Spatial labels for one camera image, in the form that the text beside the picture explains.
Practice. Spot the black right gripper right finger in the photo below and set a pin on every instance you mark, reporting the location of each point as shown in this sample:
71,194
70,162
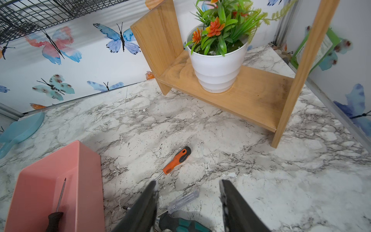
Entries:
238,216

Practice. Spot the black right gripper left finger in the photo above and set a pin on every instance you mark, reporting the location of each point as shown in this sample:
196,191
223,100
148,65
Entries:
142,215

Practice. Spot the green black screwdriver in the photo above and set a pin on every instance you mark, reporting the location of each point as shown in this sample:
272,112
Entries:
178,224

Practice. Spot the clear handled screwdriver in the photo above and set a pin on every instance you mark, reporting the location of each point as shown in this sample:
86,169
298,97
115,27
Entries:
180,202

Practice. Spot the orange black screwdriver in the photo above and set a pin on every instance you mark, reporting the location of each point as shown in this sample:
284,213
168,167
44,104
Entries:
178,159

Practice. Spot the black handled screwdriver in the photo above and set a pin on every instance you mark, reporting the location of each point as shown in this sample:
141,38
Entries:
54,218

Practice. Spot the pink storage box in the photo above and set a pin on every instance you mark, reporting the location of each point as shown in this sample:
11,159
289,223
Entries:
38,189

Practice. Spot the wooden desktop shelf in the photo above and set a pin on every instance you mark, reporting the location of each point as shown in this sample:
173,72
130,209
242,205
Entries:
264,98

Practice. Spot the white flower pot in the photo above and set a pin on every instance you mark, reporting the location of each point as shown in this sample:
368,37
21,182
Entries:
216,74

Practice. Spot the green orange artificial plant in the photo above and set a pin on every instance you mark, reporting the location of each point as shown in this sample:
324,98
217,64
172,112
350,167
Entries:
228,25

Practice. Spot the black wire wall basket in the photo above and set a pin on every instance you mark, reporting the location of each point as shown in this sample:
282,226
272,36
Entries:
21,18

